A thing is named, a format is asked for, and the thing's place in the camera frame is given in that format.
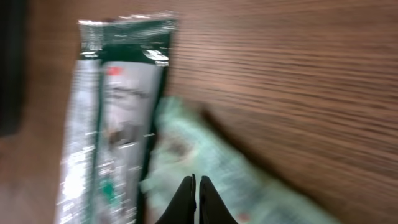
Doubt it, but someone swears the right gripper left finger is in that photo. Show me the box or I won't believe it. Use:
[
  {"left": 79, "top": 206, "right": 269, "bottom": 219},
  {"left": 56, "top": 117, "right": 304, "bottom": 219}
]
[{"left": 155, "top": 174, "right": 197, "bottom": 224}]

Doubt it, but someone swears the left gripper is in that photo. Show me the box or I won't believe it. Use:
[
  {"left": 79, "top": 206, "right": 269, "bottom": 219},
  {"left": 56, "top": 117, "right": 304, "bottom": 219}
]
[{"left": 1, "top": 0, "right": 27, "bottom": 137}]

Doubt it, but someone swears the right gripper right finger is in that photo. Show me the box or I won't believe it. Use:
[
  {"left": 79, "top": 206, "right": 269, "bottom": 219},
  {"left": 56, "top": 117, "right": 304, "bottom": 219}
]
[{"left": 199, "top": 176, "right": 238, "bottom": 224}]

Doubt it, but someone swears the teal wipes packet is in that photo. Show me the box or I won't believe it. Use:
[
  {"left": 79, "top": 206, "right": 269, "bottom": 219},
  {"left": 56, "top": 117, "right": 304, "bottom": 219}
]
[{"left": 141, "top": 97, "right": 339, "bottom": 224}]

